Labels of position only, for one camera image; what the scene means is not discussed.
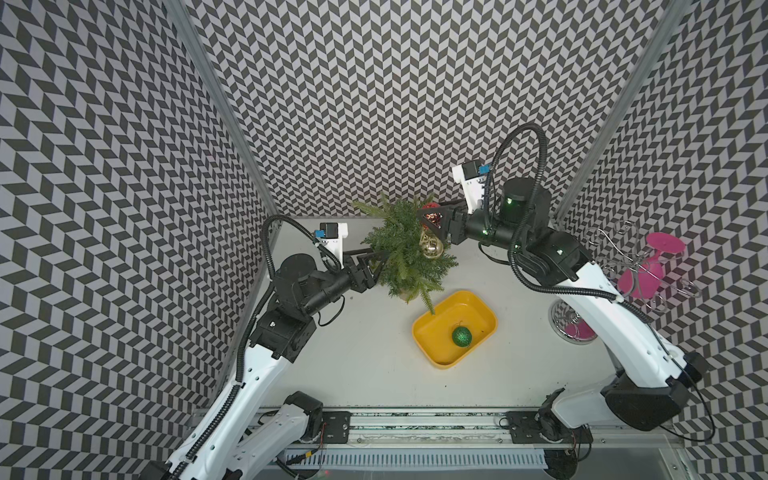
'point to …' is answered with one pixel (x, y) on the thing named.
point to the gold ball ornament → (431, 246)
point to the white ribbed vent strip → (453, 458)
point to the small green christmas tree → (408, 268)
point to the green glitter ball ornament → (462, 336)
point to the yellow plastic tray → (434, 332)
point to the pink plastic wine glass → (643, 280)
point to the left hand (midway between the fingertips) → (381, 256)
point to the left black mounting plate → (337, 428)
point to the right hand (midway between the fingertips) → (426, 217)
